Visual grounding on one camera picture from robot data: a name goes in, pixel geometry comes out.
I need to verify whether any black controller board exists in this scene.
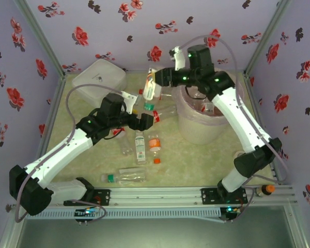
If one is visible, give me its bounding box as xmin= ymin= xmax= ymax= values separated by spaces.
xmin=74 ymin=208 xmax=99 ymax=221
xmin=221 ymin=206 xmax=242 ymax=223

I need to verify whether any clear bottle red label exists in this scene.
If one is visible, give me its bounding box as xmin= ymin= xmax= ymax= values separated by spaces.
xmin=152 ymin=107 xmax=178 ymax=123
xmin=112 ymin=127 xmax=134 ymax=157
xmin=200 ymin=102 xmax=215 ymax=114

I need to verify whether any white bottle colourful label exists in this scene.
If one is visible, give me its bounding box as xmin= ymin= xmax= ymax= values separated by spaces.
xmin=143 ymin=67 xmax=163 ymax=101

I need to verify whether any clear bottle white green label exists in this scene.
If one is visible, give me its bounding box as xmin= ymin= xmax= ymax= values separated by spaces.
xmin=134 ymin=130 xmax=148 ymax=165

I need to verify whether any lilac right arm cable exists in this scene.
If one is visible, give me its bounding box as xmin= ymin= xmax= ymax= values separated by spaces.
xmin=179 ymin=35 xmax=289 ymax=223

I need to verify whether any lilac left arm cable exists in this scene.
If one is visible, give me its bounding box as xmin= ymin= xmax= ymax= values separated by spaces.
xmin=14 ymin=84 xmax=125 ymax=223

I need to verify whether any white ribbed waste bin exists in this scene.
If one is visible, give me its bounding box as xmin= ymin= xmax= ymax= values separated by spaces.
xmin=177 ymin=111 xmax=229 ymax=146

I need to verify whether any aluminium frame corner post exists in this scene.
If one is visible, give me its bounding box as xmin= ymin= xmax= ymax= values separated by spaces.
xmin=243 ymin=0 xmax=293 ymax=75
xmin=13 ymin=0 xmax=67 ymax=76

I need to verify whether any lilac arm cable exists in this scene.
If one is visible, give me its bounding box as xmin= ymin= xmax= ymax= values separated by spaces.
xmin=179 ymin=35 xmax=289 ymax=223
xmin=14 ymin=84 xmax=125 ymax=223

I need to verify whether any clear bottle orange label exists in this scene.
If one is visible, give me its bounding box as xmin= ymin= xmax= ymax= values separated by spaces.
xmin=147 ymin=134 xmax=163 ymax=165

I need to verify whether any aluminium side rail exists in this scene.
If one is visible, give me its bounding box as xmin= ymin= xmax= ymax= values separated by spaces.
xmin=244 ymin=73 xmax=310 ymax=248
xmin=0 ymin=73 xmax=68 ymax=248

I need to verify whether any white slotted cable duct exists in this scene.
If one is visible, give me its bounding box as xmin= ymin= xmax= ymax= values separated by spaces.
xmin=28 ymin=207 xmax=221 ymax=220

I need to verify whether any aluminium front rail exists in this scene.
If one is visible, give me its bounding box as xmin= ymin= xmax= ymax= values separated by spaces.
xmin=64 ymin=184 xmax=298 ymax=207

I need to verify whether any clear bottle green band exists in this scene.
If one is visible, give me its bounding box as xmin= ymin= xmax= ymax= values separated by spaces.
xmin=100 ymin=167 xmax=147 ymax=185

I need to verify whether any white plastic lidded box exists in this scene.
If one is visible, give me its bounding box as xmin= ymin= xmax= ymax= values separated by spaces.
xmin=71 ymin=59 xmax=128 ymax=109

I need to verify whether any small bottle orange cap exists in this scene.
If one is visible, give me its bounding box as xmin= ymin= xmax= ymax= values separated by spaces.
xmin=256 ymin=184 xmax=276 ymax=197

